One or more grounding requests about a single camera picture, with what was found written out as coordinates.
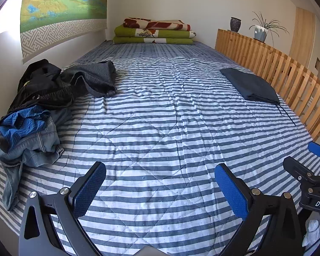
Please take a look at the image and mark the potted plant in white pot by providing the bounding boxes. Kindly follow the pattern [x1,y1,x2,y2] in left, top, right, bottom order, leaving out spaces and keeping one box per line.
[249,11,290,48]

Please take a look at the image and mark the blue striped shirt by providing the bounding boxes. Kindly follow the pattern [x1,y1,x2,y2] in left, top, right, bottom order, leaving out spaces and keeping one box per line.
[0,105,52,150]

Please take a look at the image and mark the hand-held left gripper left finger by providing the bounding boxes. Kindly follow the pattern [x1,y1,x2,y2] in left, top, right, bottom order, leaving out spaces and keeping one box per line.
[18,161,107,256]

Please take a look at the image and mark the blue white striped quilt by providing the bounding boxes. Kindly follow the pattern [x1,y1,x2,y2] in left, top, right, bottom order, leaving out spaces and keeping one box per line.
[0,41,320,256]

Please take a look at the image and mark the light wooden door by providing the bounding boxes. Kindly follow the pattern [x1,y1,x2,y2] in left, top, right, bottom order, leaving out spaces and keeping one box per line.
[289,7,320,69]

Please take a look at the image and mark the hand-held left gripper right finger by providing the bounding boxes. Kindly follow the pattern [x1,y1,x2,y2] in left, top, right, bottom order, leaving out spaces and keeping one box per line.
[214,163,307,256]

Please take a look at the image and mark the folded dark navy garment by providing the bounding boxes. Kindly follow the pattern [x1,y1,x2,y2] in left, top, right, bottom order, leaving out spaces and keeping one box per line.
[219,68,297,126]

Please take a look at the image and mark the light blue denim jeans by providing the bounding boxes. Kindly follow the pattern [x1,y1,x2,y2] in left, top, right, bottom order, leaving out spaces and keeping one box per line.
[0,109,73,212]

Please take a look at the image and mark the dark ceramic vase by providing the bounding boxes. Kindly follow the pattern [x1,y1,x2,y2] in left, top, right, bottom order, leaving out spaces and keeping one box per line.
[230,17,242,32]

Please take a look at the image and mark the wooden slatted bed rail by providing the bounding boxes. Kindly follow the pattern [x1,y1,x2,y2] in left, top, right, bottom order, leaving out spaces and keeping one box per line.
[215,28,320,142]

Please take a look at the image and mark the grey shorts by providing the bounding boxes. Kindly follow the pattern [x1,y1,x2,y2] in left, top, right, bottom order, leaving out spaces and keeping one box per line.
[60,60,117,98]

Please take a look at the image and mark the red floral folded blanket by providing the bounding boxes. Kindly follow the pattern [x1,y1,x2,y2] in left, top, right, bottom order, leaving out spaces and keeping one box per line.
[123,18,191,32]

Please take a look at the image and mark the landscape wall poster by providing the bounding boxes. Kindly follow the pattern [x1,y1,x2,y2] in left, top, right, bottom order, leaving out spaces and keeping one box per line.
[20,0,109,64]

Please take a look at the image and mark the person's right hand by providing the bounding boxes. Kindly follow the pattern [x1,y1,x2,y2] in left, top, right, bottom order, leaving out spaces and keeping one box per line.
[302,219,320,249]

